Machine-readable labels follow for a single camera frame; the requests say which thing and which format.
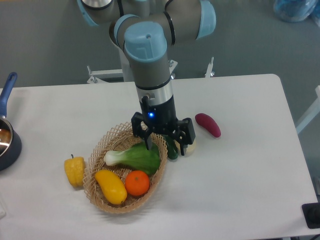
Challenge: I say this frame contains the white frame at right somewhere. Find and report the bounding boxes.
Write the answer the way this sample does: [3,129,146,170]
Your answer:
[295,85,320,134]

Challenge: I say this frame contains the dark green cucumber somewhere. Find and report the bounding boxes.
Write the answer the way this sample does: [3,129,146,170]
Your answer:
[163,135,179,160]

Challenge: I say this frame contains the cream round bun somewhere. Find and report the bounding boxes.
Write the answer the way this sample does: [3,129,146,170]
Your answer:
[174,140,197,155]

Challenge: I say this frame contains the yellow mango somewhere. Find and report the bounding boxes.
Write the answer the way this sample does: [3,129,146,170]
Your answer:
[94,169,127,205]

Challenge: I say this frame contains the orange tangerine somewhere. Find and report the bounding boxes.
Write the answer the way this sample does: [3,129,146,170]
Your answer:
[124,170,150,197]

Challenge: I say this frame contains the yellow bell pepper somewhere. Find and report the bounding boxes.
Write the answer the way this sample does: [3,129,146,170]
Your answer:
[64,154,86,188]

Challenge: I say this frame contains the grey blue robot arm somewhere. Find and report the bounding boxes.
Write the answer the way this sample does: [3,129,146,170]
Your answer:
[77,0,217,151]

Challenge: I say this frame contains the blue saucepan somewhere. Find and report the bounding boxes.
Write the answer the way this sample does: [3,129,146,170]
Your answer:
[0,72,22,171]

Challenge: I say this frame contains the blue plastic bag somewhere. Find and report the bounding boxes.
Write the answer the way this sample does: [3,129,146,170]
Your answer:
[273,0,320,23]

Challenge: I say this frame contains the purple sweet potato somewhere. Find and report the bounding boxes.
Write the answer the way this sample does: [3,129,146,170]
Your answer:
[195,113,222,138]

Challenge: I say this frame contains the green bok choy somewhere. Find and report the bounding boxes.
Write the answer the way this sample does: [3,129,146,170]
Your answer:
[103,142,161,175]

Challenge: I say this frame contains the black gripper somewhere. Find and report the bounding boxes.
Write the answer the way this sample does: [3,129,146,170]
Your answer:
[131,95,196,156]

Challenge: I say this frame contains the black device at edge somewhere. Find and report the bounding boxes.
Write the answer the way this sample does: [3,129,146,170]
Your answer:
[301,202,320,229]

